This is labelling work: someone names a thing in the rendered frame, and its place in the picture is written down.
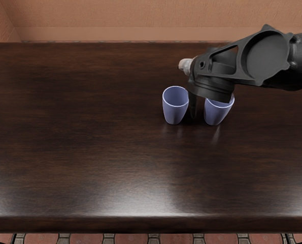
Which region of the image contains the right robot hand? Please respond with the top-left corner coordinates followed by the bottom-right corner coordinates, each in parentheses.
top-left (177, 57), bottom-right (199, 120)

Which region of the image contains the lavender blue plastic cup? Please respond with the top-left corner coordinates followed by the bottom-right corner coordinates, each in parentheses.
top-left (162, 85), bottom-right (190, 126)
top-left (203, 93), bottom-right (236, 127)

